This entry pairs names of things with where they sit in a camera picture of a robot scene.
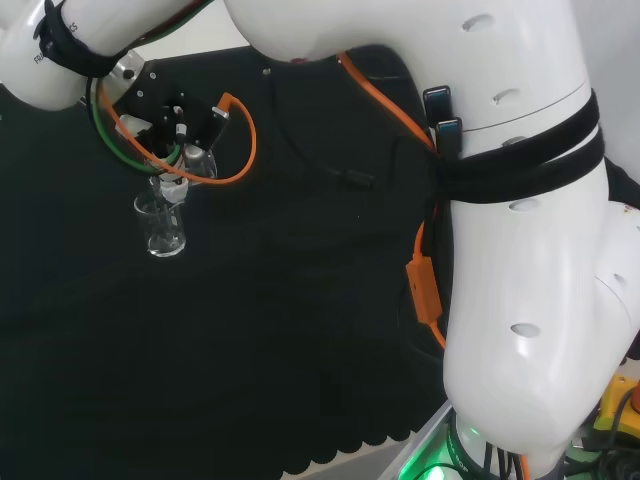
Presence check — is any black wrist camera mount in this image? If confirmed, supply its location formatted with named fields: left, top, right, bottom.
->
left=112, top=89, right=231, bottom=156

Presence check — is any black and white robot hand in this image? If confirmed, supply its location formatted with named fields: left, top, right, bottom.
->
left=148, top=143, right=219, bottom=204

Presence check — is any black plug with blue inside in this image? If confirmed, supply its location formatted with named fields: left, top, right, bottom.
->
left=433, top=117, right=464, bottom=151
left=422, top=85, right=454, bottom=119

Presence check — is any yellow stop button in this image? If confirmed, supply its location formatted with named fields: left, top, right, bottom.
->
left=594, top=374, right=640, bottom=441

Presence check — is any black bench cloth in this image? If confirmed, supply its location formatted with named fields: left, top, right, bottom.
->
left=0, top=44, right=451, bottom=480

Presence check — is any orange cable with adapter box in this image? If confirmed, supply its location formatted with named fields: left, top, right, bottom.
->
left=337, top=52, right=531, bottom=480

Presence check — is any orange wrist cable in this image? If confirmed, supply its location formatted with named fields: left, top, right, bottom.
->
left=97, top=82, right=259, bottom=187

